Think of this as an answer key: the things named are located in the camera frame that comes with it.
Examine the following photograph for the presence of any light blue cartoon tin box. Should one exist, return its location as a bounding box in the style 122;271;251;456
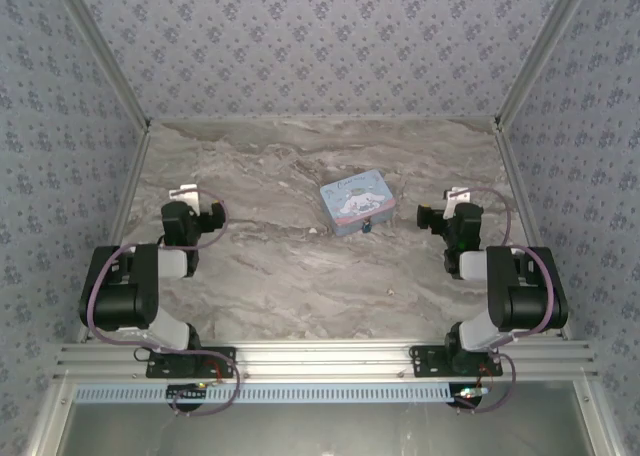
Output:
319;169;396;238

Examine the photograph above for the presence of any black adapter board with LED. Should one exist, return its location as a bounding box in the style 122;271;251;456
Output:
166;382;210;406
449;383;490;410

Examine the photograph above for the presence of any grey metal panel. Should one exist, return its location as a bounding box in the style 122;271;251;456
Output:
54;400;599;456

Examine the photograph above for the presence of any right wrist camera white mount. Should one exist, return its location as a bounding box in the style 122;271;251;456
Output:
442;185;472;217

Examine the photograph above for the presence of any aluminium side rail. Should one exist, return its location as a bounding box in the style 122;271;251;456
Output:
492;125;574;341
74;128;154;345

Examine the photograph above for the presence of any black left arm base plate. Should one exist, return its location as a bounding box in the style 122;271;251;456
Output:
144;345;238;380

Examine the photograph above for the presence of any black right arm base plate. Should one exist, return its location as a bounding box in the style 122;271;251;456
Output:
409;344;504;380

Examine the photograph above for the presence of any wide aluminium base rail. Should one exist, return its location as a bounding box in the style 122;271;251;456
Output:
52;339;600;381

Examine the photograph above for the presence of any aluminium corner post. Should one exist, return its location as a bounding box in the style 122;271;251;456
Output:
492;0;599;133
49;0;152;133

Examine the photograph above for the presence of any slotted pale blue cable duct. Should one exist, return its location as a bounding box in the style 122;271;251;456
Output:
73;381;479;406

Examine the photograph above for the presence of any aluminium lower frame post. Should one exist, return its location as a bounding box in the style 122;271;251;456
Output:
27;380;79;456
572;379;619;456

